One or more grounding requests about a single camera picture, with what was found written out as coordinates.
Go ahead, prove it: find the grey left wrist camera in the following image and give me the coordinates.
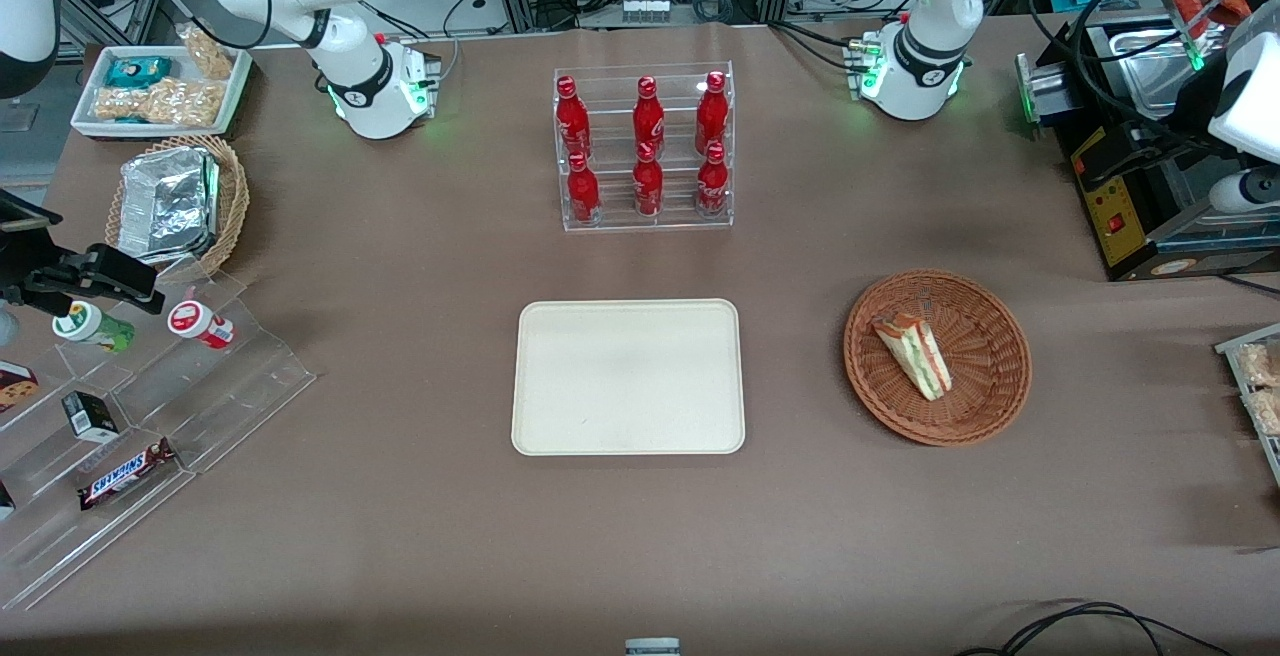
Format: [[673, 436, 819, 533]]
[[1208, 166, 1280, 217]]

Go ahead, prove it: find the silver metal block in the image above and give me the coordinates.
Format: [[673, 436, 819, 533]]
[[1014, 51, 1077, 129]]

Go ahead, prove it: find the small clear peanut snack bag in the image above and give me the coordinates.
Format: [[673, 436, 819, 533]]
[[177, 23, 237, 81]]

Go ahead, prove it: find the Snickers chocolate bar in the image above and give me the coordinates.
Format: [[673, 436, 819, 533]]
[[78, 438, 178, 512]]

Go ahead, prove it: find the clear acrylic stepped shelf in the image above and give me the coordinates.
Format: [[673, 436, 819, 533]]
[[0, 271, 319, 613]]

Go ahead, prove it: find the black machine with yellow panel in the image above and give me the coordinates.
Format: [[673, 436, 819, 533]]
[[1060, 16, 1280, 283]]

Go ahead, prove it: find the green yogurt cup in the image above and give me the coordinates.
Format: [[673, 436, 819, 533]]
[[52, 301, 136, 355]]

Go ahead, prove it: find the black floor cable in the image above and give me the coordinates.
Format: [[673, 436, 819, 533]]
[[955, 600, 1234, 656]]

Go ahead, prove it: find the clear acrylic bottle rack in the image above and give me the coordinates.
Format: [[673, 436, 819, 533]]
[[553, 61, 735, 233]]

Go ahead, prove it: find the teal snack packet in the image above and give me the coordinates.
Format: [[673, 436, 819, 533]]
[[105, 55, 174, 90]]

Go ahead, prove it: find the silver foil container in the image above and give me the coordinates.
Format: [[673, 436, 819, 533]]
[[117, 146, 222, 266]]

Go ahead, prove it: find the triangle sandwich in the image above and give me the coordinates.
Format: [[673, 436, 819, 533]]
[[872, 312, 954, 403]]

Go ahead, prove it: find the cream plastic serving tray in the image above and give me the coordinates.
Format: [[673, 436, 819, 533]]
[[511, 298, 747, 457]]

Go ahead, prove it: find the small black carton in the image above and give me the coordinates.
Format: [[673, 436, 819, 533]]
[[62, 391, 121, 444]]

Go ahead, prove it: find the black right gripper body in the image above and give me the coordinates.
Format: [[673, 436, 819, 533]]
[[0, 254, 93, 315]]

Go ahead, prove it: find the white rectangular snack tray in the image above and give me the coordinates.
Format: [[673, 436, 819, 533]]
[[70, 44, 254, 141]]

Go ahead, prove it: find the large clear peanut snack bag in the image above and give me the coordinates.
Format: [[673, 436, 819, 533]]
[[92, 76, 227, 128]]

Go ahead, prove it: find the light tan wicker basket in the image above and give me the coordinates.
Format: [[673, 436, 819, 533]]
[[105, 134, 251, 283]]

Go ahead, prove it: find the red cola bottle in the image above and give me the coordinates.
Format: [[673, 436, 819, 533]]
[[632, 76, 667, 153], [632, 143, 665, 219], [555, 76, 593, 159], [567, 153, 602, 227], [695, 71, 730, 151], [696, 141, 731, 219]]

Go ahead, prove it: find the brown cookie box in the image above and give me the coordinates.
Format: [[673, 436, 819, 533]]
[[0, 361, 41, 415]]

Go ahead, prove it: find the steel food pan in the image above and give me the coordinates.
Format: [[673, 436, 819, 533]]
[[1085, 21, 1236, 122]]

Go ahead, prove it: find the brown round wicker basket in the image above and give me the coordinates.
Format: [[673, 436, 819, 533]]
[[843, 268, 1033, 448]]

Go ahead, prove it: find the red lid yogurt cup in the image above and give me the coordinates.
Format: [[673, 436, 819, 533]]
[[167, 300, 237, 351]]

